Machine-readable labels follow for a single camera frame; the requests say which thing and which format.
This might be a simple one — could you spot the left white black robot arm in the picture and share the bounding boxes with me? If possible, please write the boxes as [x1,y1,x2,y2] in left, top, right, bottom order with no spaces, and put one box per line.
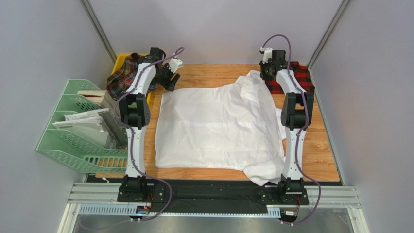
[116,47,185,202]

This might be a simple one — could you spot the papers in file rack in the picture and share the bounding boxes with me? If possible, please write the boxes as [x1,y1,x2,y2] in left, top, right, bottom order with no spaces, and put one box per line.
[52,90,127,149]

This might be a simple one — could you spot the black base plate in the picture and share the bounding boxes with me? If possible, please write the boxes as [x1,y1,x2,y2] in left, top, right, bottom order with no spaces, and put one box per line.
[86,175,310,214]

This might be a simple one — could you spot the right aluminium corner post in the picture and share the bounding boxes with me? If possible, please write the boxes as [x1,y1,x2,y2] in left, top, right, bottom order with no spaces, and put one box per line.
[307,0,352,70]

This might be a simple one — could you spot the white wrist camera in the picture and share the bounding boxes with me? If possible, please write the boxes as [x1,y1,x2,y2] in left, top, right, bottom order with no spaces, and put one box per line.
[168,58,184,73]
[259,47,273,64]

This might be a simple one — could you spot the red black plaid folded shirt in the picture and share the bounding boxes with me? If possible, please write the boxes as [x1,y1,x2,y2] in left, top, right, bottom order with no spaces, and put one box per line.
[265,61,315,94]

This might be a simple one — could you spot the yellow plastic bin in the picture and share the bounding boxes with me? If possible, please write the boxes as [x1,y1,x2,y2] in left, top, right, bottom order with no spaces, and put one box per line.
[111,53,153,106]

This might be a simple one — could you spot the multicolour plaid shirt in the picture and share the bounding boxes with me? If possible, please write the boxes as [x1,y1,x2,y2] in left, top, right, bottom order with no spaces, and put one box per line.
[106,52,160,101]

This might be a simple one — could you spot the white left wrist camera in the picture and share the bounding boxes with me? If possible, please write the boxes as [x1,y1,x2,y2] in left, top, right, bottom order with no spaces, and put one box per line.
[168,58,184,73]

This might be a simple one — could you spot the aluminium corner post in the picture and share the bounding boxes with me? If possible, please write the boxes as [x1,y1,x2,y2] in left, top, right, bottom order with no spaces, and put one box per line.
[307,0,352,70]
[79,0,117,63]

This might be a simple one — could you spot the aluminium rail frame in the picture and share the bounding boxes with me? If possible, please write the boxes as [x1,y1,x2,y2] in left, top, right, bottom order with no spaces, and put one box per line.
[58,180,369,233]

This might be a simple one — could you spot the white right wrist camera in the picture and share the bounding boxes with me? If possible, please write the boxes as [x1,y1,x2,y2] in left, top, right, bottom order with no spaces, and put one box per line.
[259,47,273,64]

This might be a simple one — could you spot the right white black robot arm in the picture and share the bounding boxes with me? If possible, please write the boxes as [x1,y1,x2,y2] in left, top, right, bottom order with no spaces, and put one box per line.
[259,47,314,204]

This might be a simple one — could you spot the white long sleeve shirt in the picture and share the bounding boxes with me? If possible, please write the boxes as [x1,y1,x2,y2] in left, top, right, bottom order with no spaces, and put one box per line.
[155,70,286,186]

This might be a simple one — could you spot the green mesh file rack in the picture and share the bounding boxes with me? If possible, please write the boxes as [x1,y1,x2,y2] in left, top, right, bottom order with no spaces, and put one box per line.
[36,79,128,174]

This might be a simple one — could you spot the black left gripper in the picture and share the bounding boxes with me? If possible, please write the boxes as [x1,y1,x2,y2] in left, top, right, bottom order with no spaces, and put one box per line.
[155,63,181,92]

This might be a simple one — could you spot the left aluminium corner post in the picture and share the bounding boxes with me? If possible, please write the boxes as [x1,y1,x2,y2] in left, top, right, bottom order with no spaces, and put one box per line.
[79,0,117,63]

